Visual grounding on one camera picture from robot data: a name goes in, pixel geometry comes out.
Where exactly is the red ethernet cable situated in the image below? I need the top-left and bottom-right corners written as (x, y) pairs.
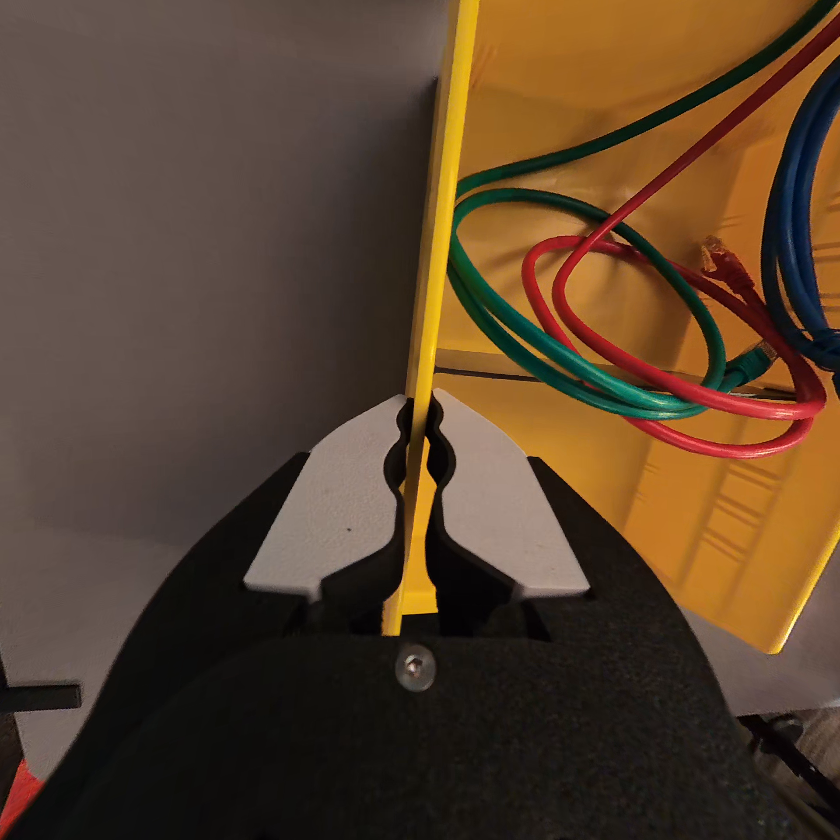
top-left (521, 10), bottom-right (840, 459)

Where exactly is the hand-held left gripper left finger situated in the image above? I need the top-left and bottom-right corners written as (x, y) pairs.
top-left (243, 392), bottom-right (416, 635)

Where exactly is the green ethernet cable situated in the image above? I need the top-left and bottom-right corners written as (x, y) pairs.
top-left (448, 0), bottom-right (829, 422)

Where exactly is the yellow bin with divider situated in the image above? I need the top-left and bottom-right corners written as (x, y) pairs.
top-left (382, 0), bottom-right (840, 656)

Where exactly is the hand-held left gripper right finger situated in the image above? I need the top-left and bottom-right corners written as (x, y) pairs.
top-left (425, 388), bottom-right (589, 635)

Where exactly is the blue ethernet cable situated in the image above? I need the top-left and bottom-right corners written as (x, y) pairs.
top-left (761, 66), bottom-right (840, 395)

